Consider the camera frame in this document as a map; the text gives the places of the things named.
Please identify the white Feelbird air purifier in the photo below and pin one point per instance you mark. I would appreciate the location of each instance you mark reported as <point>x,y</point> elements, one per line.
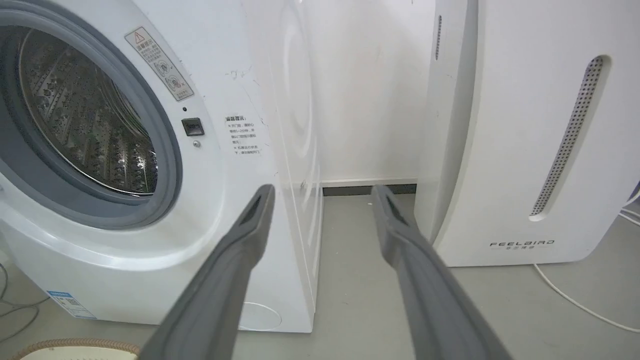
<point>525,130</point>

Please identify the white front-load washing machine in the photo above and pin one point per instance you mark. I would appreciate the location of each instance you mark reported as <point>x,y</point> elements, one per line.
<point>200,165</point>

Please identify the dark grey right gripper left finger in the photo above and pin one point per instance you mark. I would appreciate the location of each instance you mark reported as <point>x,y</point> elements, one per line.
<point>220,295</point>

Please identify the woven basket rim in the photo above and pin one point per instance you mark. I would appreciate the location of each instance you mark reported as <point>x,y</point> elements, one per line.
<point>75,349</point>

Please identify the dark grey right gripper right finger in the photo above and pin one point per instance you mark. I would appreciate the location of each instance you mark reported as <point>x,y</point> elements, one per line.
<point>435,300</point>

